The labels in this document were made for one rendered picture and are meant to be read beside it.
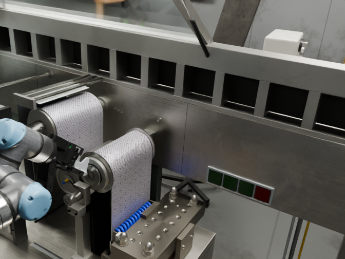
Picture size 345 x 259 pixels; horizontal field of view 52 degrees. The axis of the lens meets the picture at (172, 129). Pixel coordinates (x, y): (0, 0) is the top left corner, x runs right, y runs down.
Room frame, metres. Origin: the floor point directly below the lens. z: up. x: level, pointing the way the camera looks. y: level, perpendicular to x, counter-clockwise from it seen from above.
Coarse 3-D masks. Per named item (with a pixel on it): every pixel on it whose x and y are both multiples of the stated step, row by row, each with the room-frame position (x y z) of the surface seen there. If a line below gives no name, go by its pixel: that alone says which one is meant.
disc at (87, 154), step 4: (88, 152) 1.00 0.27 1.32; (92, 152) 0.99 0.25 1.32; (84, 156) 1.01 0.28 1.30; (88, 156) 1.00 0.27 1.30; (92, 156) 0.99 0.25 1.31; (96, 156) 0.98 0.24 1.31; (100, 156) 0.97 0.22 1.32; (80, 160) 1.02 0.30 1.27; (100, 160) 0.97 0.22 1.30; (104, 160) 0.97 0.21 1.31; (104, 164) 0.97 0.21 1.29; (108, 164) 0.96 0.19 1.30; (108, 168) 0.96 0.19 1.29; (108, 172) 0.96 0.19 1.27; (112, 176) 0.95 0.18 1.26; (112, 180) 0.95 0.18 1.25; (108, 184) 0.96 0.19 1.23; (112, 184) 0.95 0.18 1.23; (104, 188) 0.97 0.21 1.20; (108, 188) 0.96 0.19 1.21; (100, 192) 0.97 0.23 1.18; (104, 192) 0.97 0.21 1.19
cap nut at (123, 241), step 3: (120, 234) 0.91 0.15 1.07; (123, 234) 0.90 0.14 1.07; (126, 234) 0.91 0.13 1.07; (120, 237) 0.90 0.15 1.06; (123, 237) 0.90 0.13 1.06; (126, 237) 0.90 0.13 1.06; (120, 240) 0.90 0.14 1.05; (123, 240) 0.90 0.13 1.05; (126, 240) 0.90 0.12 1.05; (120, 243) 0.89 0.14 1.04; (123, 243) 0.89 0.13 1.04; (126, 243) 0.90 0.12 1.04; (120, 246) 0.89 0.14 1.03; (123, 246) 0.89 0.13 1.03
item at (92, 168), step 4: (88, 164) 0.97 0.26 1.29; (92, 164) 0.97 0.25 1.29; (88, 168) 0.97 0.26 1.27; (92, 168) 0.96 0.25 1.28; (96, 168) 0.96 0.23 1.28; (88, 172) 0.98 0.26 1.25; (92, 172) 0.97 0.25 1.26; (96, 172) 0.96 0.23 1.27; (84, 176) 0.98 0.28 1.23; (88, 176) 0.97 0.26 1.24; (92, 176) 0.96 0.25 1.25; (96, 176) 0.96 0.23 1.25; (100, 176) 0.95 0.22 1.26; (88, 180) 0.97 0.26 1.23; (92, 180) 0.96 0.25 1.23; (96, 180) 0.96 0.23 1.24; (100, 180) 0.95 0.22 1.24; (92, 184) 0.96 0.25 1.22; (96, 184) 0.96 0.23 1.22
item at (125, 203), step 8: (144, 176) 1.13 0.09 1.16; (136, 184) 1.08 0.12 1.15; (144, 184) 1.13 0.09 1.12; (120, 192) 1.00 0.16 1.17; (128, 192) 1.04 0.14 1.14; (136, 192) 1.08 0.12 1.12; (144, 192) 1.13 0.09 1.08; (112, 200) 0.96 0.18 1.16; (120, 200) 1.00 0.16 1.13; (128, 200) 1.04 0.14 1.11; (136, 200) 1.08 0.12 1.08; (144, 200) 1.13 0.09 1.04; (112, 208) 0.96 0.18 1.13; (120, 208) 1.00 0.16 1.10; (128, 208) 1.04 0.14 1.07; (136, 208) 1.09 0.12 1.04; (112, 216) 0.96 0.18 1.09; (120, 216) 1.00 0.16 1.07; (128, 216) 1.04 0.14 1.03; (112, 224) 0.96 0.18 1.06; (120, 224) 1.00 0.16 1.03
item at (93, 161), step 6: (90, 162) 0.97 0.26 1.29; (96, 162) 0.96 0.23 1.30; (102, 168) 0.95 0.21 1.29; (102, 174) 0.95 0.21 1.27; (84, 180) 0.99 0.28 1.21; (102, 180) 0.95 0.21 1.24; (108, 180) 0.96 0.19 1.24; (90, 186) 0.98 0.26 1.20; (96, 186) 0.96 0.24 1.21; (102, 186) 0.95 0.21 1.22
